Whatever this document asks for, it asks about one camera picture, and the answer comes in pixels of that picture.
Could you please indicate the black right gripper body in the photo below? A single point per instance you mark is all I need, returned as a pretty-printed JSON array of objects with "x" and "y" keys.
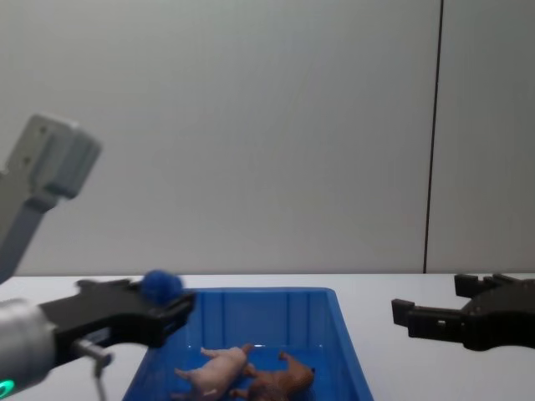
[{"x": 501, "y": 317}]

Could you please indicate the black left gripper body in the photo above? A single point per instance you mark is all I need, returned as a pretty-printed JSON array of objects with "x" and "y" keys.
[{"x": 108, "y": 315}]

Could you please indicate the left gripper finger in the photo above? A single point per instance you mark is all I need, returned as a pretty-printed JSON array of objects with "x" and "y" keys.
[
  {"x": 108, "y": 287},
  {"x": 177, "y": 313}
]

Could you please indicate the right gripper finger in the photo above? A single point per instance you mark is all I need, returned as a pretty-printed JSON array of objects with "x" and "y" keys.
[
  {"x": 430, "y": 321},
  {"x": 472, "y": 286}
]

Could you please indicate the blue fuzzy toy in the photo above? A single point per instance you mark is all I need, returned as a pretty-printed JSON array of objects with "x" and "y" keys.
[{"x": 161, "y": 286}]

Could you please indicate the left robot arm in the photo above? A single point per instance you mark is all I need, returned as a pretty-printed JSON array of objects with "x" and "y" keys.
[{"x": 50, "y": 167}]

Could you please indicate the pink toy pig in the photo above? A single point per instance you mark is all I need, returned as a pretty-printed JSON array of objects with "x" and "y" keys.
[{"x": 221, "y": 365}]

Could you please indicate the blue plastic bin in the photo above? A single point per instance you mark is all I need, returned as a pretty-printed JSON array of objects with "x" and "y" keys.
[{"x": 292, "y": 317}]

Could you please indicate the brown toy lion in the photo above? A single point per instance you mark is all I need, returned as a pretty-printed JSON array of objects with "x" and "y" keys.
[{"x": 288, "y": 372}]

